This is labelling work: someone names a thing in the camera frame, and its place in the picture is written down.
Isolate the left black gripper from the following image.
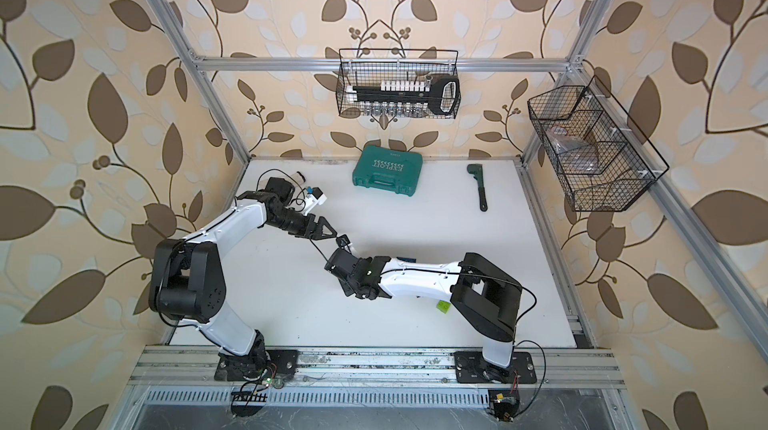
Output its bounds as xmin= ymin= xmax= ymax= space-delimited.
xmin=267 ymin=209 xmax=336 ymax=241

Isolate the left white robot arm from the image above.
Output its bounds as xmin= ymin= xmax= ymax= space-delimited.
xmin=148 ymin=177 xmax=337 ymax=360

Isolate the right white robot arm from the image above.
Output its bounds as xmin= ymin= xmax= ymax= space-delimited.
xmin=325 ymin=248 xmax=524 ymax=368

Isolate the lime green small lego brick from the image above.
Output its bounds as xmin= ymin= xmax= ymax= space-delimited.
xmin=436 ymin=300 xmax=451 ymax=313

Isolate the green plastic tool case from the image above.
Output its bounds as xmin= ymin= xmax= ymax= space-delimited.
xmin=352 ymin=145 xmax=423 ymax=196

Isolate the black white socket tool set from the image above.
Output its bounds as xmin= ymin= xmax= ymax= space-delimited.
xmin=337 ymin=76 xmax=461 ymax=117

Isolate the green black wrench tool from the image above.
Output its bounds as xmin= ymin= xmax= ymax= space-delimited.
xmin=467 ymin=163 xmax=488 ymax=212

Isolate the small circuit board left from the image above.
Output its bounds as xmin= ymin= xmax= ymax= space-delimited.
xmin=229 ymin=377 xmax=280 ymax=418

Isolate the small circuit board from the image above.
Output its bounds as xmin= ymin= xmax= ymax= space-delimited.
xmin=229 ymin=377 xmax=280 ymax=418
xmin=488 ymin=390 xmax=520 ymax=422

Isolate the small circuit board right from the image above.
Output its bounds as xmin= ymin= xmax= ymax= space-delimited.
xmin=488 ymin=390 xmax=520 ymax=422

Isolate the plastic bag in basket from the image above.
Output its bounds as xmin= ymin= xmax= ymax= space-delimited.
xmin=547 ymin=126 xmax=599 ymax=174

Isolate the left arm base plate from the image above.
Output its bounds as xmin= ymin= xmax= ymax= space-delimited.
xmin=214 ymin=349 xmax=299 ymax=382

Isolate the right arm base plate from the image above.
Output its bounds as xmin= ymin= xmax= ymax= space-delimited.
xmin=453 ymin=351 xmax=538 ymax=385

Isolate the black wire basket centre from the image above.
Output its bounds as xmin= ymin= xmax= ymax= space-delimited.
xmin=335 ymin=48 xmax=461 ymax=120

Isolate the black wire basket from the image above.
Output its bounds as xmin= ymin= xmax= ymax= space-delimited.
xmin=335 ymin=48 xmax=461 ymax=120
xmin=527 ymin=76 xmax=669 ymax=212

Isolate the aluminium frame top bar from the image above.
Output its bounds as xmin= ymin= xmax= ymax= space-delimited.
xmin=191 ymin=55 xmax=577 ymax=74

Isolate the aluminium front rail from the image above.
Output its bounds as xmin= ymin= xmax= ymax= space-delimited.
xmin=129 ymin=345 xmax=626 ymax=390

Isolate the black wire basket right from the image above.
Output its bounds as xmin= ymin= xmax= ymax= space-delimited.
xmin=527 ymin=76 xmax=669 ymax=212

